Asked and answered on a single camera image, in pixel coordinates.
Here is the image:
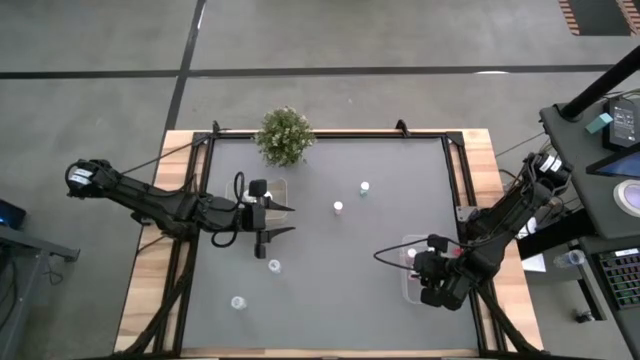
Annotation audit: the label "dark grey keyboard desk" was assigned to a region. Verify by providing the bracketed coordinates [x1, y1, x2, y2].
[579, 234, 640, 360]

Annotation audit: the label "white round disc device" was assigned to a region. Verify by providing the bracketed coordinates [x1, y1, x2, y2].
[613, 178, 640, 217]

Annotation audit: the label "black round pole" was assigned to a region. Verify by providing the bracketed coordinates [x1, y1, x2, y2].
[559, 47, 640, 121]

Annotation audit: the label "white power adapter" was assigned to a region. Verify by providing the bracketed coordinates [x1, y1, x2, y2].
[514, 215, 539, 239]

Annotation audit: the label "small teal box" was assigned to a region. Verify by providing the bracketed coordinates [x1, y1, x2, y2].
[585, 112, 614, 135]

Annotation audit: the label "green artificial potted plant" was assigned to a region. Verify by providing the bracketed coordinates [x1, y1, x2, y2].
[254, 105, 317, 168]

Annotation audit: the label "grey metal table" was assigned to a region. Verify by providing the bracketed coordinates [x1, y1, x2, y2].
[0, 222, 81, 360]

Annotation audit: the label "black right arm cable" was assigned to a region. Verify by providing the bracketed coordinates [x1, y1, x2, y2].
[372, 239, 436, 272]

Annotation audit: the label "black electronics box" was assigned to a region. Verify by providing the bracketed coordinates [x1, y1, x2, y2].
[602, 97, 639, 151]

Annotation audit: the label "black aluminium table frame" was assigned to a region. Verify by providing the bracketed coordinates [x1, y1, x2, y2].
[112, 119, 544, 360]

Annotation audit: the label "white paper sheet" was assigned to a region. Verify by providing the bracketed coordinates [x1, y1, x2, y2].
[522, 252, 549, 274]

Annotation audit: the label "clear plastic water bottle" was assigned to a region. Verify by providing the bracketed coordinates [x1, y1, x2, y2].
[552, 248, 586, 269]

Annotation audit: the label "tablet with blue screen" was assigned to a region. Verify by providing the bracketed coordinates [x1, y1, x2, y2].
[585, 149, 640, 179]

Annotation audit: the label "dark rug orange striped edges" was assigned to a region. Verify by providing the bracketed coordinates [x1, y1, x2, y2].
[558, 0, 640, 37]

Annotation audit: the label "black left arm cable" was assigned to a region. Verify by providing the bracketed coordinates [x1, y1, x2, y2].
[209, 171, 247, 249]

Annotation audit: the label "left clear plastic tray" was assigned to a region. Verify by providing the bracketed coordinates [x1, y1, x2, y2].
[224, 177, 289, 224]

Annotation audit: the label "blue-lit black device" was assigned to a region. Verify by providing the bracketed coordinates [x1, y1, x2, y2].
[0, 199, 27, 231]

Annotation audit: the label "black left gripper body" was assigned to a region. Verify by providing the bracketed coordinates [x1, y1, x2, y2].
[233, 178, 270, 260]

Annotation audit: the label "backlit black keyboard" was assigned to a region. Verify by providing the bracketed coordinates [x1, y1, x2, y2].
[592, 247, 640, 311]

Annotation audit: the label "dark grey side desk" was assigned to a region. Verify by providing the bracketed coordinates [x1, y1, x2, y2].
[538, 97, 640, 241]

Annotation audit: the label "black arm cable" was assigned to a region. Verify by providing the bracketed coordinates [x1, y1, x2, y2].
[372, 239, 436, 272]
[209, 171, 247, 249]

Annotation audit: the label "grey table mat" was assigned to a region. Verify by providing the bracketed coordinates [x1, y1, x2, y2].
[180, 137, 481, 351]

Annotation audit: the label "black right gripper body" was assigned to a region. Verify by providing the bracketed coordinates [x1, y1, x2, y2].
[412, 233, 452, 309]

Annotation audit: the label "clear plastic bin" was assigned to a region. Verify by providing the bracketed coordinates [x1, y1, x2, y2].
[399, 233, 457, 305]

